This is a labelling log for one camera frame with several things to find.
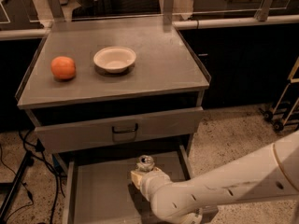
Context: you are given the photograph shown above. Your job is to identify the black floor cables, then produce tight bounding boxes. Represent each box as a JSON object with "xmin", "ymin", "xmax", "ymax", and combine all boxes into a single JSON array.
[{"xmin": 0, "ymin": 129, "xmax": 67, "ymax": 224}]

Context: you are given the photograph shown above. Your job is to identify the grey bracket post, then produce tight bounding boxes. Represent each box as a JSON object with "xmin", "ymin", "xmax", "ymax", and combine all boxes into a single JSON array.
[
  {"xmin": 254, "ymin": 0, "xmax": 273, "ymax": 21},
  {"xmin": 47, "ymin": 0, "xmax": 65, "ymax": 22},
  {"xmin": 163, "ymin": 0, "xmax": 174, "ymax": 24}
]

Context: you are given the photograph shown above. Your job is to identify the grey left bracket post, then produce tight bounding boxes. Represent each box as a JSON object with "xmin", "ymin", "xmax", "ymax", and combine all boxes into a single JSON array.
[{"xmin": 47, "ymin": 0, "xmax": 65, "ymax": 22}]

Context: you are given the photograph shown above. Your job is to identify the grey metal drawer cabinet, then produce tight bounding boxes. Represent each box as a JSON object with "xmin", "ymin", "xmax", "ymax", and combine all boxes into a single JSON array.
[{"xmin": 18, "ymin": 27, "xmax": 209, "ymax": 147}]

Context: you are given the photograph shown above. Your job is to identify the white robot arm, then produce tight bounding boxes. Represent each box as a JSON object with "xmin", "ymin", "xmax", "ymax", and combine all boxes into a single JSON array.
[{"xmin": 131, "ymin": 132, "xmax": 299, "ymax": 224}]

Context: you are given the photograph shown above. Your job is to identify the black tripod leg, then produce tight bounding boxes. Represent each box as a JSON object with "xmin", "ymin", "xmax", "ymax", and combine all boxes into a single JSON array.
[{"xmin": 0, "ymin": 151, "xmax": 33, "ymax": 224}]

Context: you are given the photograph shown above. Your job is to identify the open grey middle drawer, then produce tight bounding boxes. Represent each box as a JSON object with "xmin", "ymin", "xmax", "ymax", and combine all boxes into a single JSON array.
[{"xmin": 62, "ymin": 143, "xmax": 193, "ymax": 224}]

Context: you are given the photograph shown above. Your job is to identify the grey right bracket post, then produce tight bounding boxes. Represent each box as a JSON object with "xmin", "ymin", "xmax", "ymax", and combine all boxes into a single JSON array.
[{"xmin": 254, "ymin": 0, "xmax": 273, "ymax": 21}]

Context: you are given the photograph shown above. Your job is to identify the white paper bowl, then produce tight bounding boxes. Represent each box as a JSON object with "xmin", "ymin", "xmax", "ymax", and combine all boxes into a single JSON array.
[{"xmin": 93, "ymin": 47, "xmax": 136, "ymax": 74}]

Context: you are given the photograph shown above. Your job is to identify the grey middle bracket post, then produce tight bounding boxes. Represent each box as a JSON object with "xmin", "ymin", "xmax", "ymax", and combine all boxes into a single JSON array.
[{"xmin": 163, "ymin": 0, "xmax": 174, "ymax": 24}]

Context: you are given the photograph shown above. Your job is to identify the orange fruit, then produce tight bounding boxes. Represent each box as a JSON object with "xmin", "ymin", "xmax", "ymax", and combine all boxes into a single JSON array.
[{"xmin": 50, "ymin": 56, "xmax": 76, "ymax": 80}]

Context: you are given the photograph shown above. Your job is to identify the black drawer handle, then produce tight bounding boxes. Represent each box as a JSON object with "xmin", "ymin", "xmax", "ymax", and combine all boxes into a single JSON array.
[{"xmin": 111, "ymin": 123, "xmax": 139, "ymax": 134}]

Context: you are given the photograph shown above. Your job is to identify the green 7up soda can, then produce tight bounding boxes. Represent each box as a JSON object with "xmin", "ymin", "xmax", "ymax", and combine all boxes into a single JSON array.
[{"xmin": 136, "ymin": 155, "xmax": 155, "ymax": 172}]

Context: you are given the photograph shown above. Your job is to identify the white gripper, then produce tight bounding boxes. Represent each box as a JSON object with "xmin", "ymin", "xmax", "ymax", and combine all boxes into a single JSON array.
[{"xmin": 131, "ymin": 168, "xmax": 171, "ymax": 202}]

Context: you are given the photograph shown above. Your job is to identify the grey top drawer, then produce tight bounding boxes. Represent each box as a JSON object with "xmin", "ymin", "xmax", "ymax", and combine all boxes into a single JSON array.
[{"xmin": 36, "ymin": 106, "xmax": 203, "ymax": 153}]

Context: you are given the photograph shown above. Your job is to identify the white horizontal rail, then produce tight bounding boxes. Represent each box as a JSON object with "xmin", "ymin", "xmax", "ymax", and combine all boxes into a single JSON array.
[{"xmin": 0, "ymin": 15, "xmax": 299, "ymax": 41}]

